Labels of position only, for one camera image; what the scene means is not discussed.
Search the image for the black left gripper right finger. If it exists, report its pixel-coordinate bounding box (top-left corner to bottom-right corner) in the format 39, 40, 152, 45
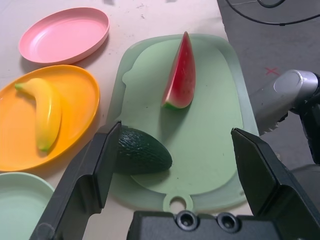
230, 127, 320, 240

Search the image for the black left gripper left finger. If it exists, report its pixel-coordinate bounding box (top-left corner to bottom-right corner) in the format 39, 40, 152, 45
29, 120, 123, 240

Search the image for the dark green toy avocado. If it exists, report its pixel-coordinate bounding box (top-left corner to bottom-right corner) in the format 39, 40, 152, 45
113, 126, 173, 176

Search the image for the yellow toy banana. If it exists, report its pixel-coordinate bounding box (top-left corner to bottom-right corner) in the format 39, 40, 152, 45
14, 77, 63, 152

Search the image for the red toy watermelon slice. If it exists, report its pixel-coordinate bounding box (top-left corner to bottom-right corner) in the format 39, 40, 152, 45
161, 31, 197, 110

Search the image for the light green plastic plate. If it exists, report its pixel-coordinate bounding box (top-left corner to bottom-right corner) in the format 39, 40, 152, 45
0, 171, 55, 240

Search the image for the yellow plastic plate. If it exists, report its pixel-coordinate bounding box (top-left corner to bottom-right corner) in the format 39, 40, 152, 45
0, 64, 101, 171

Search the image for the green cutting board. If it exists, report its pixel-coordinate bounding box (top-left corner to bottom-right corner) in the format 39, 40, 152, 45
106, 33, 260, 215

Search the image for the pink plastic plate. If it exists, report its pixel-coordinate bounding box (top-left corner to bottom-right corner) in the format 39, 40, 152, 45
18, 6, 110, 66

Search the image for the black hanging cable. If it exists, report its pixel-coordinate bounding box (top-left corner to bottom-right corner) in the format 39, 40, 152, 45
224, 0, 320, 26

